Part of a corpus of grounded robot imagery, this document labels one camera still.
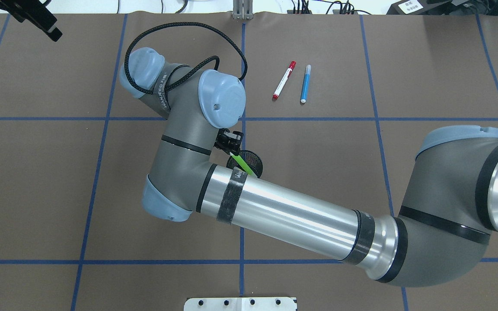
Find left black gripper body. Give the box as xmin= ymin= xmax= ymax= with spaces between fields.
xmin=0 ymin=0 xmax=57 ymax=30

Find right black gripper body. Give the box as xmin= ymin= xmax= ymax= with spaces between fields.
xmin=214 ymin=129 xmax=244 ymax=154

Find green highlighter pen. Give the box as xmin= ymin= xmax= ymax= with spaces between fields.
xmin=230 ymin=151 xmax=259 ymax=178

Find blue highlighter pen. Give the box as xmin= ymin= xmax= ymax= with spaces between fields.
xmin=299 ymin=64 xmax=312 ymax=105

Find red capped white marker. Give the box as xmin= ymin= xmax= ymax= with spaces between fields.
xmin=272 ymin=60 xmax=297 ymax=101

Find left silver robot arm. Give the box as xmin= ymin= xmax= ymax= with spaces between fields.
xmin=0 ymin=0 xmax=63 ymax=42

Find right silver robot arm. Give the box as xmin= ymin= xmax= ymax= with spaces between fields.
xmin=119 ymin=48 xmax=498 ymax=287

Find aluminium frame post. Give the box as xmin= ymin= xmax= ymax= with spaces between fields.
xmin=232 ymin=0 xmax=254 ymax=20

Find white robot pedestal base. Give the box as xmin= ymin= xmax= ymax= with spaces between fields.
xmin=183 ymin=297 xmax=298 ymax=311

